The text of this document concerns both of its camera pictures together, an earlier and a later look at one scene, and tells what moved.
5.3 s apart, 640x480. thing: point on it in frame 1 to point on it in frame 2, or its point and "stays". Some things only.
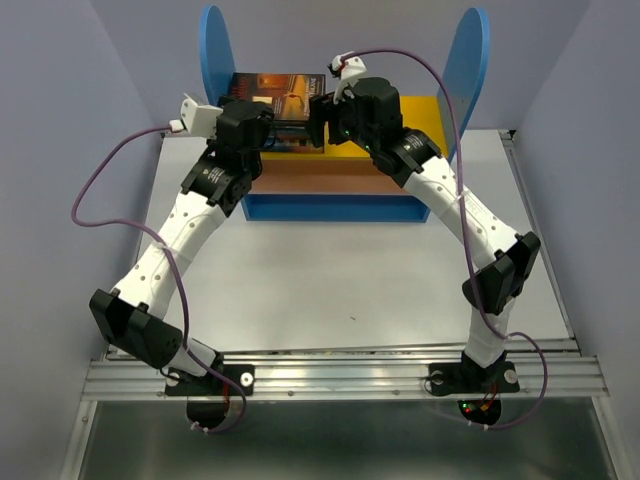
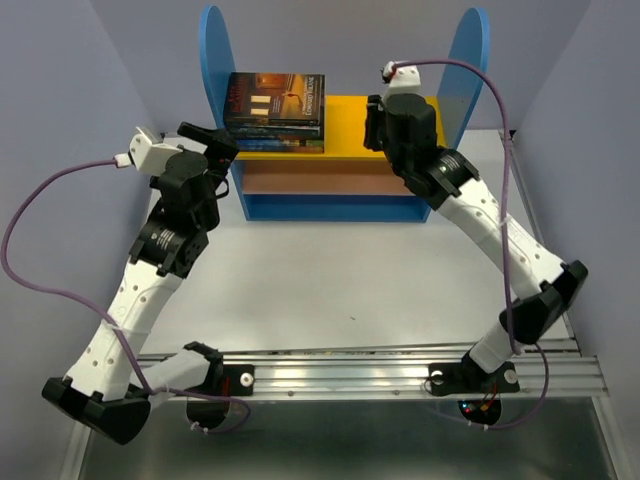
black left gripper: [267, 117] to [221, 148]
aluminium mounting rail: [333, 372] stays
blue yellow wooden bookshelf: [343, 185] stays
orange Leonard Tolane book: [288, 94] stays
